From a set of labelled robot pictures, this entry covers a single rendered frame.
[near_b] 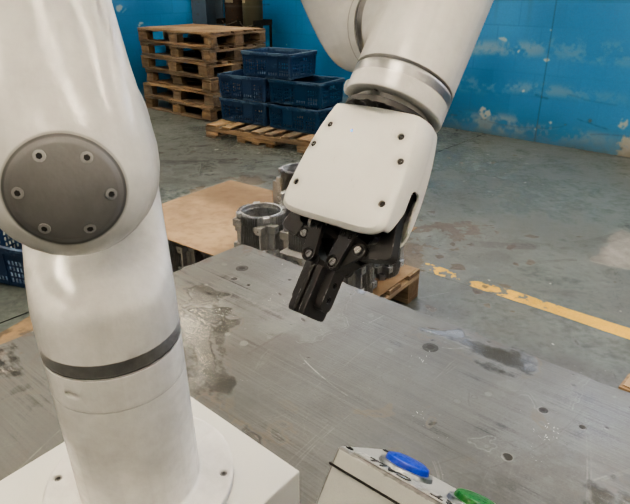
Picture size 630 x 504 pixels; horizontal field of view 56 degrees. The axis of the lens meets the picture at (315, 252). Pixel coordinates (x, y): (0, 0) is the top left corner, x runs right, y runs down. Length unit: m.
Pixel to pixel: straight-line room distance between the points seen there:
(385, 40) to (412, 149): 0.09
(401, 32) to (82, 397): 0.39
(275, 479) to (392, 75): 0.42
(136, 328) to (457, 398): 0.55
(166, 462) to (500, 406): 0.51
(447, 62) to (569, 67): 5.28
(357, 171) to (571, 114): 5.37
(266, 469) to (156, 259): 0.27
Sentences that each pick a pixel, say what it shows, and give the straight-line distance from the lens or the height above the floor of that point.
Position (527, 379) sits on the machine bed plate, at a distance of 0.99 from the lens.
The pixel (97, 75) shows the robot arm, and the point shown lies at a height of 1.31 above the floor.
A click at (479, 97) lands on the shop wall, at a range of 6.10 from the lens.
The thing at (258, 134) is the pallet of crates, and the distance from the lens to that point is 5.44.
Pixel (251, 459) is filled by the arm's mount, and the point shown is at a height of 0.88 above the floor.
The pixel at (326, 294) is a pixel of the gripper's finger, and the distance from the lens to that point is 0.45.
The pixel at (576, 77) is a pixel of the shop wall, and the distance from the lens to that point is 5.74.
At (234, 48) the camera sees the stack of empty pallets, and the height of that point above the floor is 0.72.
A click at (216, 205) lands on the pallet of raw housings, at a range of 2.95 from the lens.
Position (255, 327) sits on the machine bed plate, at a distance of 1.06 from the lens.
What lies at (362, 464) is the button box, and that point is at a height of 1.08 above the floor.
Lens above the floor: 1.36
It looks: 25 degrees down
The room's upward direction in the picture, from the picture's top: straight up
